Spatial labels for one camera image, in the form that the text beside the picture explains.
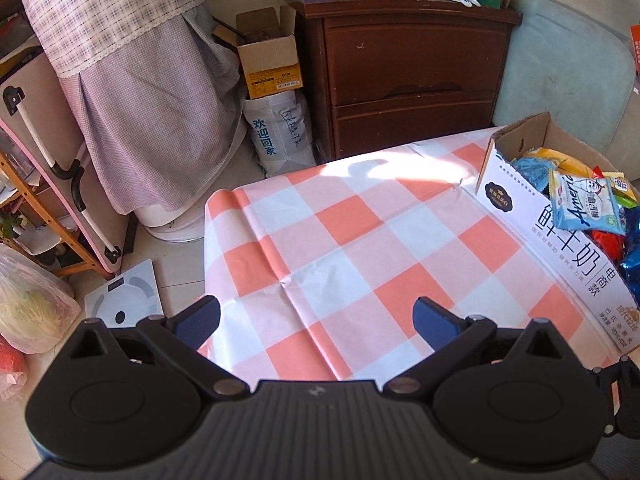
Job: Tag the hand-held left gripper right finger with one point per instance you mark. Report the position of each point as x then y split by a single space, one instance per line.
435 322

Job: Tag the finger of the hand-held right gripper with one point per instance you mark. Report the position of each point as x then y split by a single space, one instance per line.
620 390

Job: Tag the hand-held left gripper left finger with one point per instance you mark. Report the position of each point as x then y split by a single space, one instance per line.
200 317

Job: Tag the blue foil snack packet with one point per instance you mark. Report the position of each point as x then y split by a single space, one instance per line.
632 265

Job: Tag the white printed cardboard box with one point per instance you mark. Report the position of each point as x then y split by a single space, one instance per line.
565 255

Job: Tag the red snack packet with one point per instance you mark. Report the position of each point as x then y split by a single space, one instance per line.
607 242

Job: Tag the blue barcode cracker packet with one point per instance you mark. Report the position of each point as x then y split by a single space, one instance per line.
530 170

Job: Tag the pale blue cracker packet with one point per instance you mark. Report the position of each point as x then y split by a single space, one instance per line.
585 205

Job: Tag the green cracker packet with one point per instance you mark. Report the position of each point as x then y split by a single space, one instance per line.
629 201

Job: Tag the yellow waffle packet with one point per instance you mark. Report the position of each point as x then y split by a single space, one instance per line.
565 160
616 182

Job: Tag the white bathroom scale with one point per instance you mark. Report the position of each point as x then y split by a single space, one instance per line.
135 285

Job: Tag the white round fan base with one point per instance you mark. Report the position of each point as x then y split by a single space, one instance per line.
170 222

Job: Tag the pink checked tablecloth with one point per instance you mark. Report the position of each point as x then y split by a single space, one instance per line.
350 240

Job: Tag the clear plastic bag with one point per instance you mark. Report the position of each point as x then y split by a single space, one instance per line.
35 305

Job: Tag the red plastic bag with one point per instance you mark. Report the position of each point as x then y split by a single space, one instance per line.
11 367

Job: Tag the wooden shelf rack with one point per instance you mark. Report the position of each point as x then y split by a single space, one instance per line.
30 205

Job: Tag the white bag with blue print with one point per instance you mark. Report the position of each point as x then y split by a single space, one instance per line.
280 130

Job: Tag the lilac checked cloth cover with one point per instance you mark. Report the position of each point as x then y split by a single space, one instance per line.
125 85

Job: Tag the brown wooden nightstand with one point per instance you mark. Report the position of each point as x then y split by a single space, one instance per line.
400 70

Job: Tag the small open cardboard box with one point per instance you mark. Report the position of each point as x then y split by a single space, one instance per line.
270 60

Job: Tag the pale blue sofa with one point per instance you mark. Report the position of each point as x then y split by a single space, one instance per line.
560 60

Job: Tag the orange packet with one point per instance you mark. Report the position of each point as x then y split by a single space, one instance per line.
635 47

